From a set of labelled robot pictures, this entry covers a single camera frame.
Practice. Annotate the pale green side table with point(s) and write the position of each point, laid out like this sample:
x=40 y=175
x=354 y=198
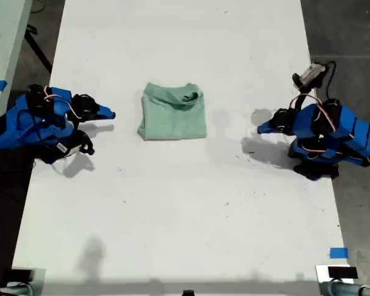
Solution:
x=3 y=31

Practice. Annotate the grey tube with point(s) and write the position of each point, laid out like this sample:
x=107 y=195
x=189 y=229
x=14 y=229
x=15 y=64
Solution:
x=9 y=290
x=348 y=289

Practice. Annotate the pale green t-shirt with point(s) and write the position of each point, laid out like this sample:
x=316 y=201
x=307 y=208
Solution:
x=172 y=120

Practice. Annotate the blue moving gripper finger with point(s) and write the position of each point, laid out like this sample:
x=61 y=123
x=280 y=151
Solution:
x=106 y=112
x=269 y=128

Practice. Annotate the black flat device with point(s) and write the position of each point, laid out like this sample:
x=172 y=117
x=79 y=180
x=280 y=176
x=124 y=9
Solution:
x=342 y=272
x=18 y=275

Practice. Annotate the small black object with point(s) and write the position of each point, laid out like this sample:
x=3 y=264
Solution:
x=188 y=293

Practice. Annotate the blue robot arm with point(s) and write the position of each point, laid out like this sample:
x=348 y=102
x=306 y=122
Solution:
x=21 y=126
x=357 y=132

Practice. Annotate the black metal stand leg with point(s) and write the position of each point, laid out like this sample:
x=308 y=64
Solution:
x=38 y=50

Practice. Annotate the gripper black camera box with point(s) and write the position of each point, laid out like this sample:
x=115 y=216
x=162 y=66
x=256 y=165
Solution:
x=75 y=143
x=309 y=75

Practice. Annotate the camera black stalk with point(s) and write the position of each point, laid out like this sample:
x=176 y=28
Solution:
x=76 y=123
x=299 y=100

